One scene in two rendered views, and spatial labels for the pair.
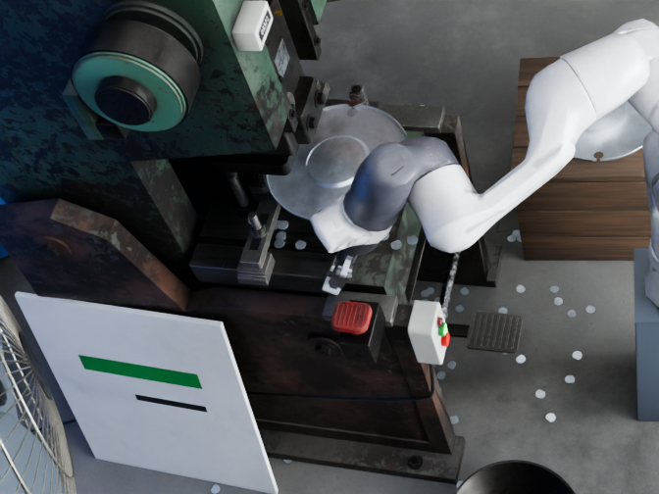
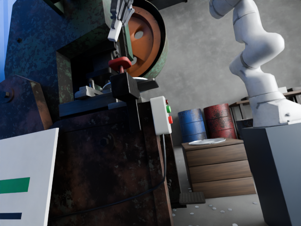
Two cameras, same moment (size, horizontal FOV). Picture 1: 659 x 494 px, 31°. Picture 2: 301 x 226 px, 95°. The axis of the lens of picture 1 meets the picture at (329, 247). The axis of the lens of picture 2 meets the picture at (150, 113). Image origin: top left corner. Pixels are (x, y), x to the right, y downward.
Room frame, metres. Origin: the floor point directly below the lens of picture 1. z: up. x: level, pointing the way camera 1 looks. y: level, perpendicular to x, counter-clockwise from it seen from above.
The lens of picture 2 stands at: (0.73, 0.09, 0.51)
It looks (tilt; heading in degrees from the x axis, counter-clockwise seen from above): 8 degrees up; 340
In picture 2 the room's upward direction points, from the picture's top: 9 degrees counter-clockwise
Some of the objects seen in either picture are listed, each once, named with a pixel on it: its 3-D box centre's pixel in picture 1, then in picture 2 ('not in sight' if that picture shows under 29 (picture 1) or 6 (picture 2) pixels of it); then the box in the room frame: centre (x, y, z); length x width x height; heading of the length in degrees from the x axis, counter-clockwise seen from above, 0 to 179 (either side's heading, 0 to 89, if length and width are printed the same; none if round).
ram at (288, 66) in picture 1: (262, 72); (110, 53); (1.55, 0.00, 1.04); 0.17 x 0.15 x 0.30; 58
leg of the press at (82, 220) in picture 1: (224, 347); (55, 162); (1.42, 0.29, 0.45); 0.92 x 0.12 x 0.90; 58
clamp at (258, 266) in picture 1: (258, 233); (92, 90); (1.43, 0.12, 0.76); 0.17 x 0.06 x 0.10; 148
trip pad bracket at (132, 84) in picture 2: (368, 344); (127, 102); (1.19, 0.00, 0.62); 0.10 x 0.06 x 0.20; 148
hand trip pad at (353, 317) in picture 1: (354, 325); (121, 72); (1.17, 0.01, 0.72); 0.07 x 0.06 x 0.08; 58
